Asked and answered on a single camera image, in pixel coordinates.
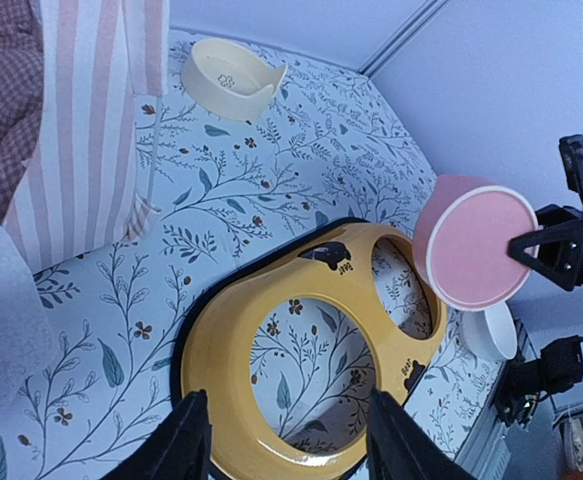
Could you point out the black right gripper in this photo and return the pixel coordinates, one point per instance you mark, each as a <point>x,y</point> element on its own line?
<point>555,252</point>

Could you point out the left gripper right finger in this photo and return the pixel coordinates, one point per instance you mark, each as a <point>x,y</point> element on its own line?
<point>399,449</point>

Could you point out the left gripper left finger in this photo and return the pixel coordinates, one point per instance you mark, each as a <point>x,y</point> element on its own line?
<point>179,448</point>

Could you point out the pink round pet bowl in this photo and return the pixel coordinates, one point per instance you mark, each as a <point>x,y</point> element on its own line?
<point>461,237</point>

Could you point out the yellow double bowl stand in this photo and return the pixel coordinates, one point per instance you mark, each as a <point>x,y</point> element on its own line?
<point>331,280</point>

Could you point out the cream pet bowl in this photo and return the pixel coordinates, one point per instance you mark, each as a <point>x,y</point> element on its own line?
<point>229,80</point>

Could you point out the pink gingham cushion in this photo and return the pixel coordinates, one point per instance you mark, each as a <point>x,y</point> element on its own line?
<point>21,93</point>

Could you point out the white ceramic bowl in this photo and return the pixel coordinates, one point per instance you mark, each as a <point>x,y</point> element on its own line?
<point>490,334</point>

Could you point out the floral tablecloth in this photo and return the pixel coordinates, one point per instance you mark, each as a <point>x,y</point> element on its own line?
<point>329,147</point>

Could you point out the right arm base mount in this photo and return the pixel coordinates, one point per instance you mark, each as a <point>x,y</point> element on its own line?
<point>525,384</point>

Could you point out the right aluminium corner post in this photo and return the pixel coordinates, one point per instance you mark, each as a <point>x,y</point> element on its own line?
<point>407,30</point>

